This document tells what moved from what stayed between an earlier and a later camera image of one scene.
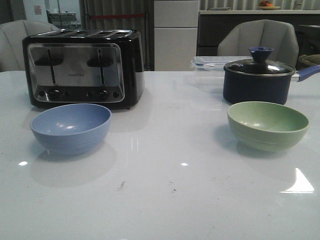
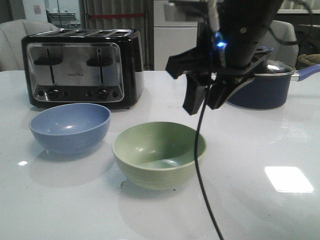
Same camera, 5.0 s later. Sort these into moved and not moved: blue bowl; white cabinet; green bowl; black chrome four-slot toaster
Moved: green bowl
Not moved: black chrome four-slot toaster; blue bowl; white cabinet
